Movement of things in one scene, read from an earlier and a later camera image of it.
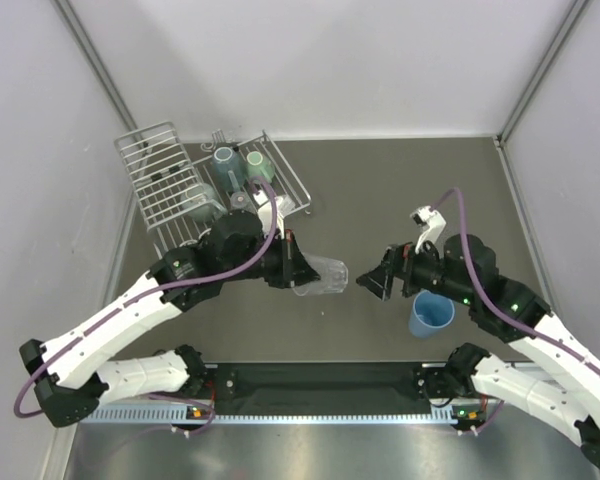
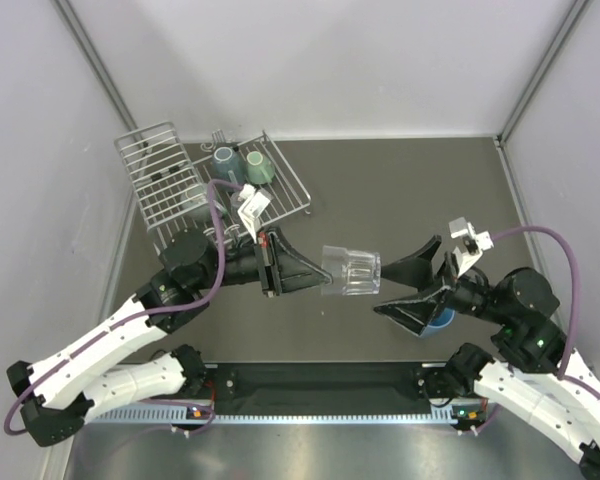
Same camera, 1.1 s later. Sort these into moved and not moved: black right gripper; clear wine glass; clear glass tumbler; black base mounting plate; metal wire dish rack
Moved: clear glass tumbler; black right gripper
Not moved: clear wine glass; black base mounting plate; metal wire dish rack
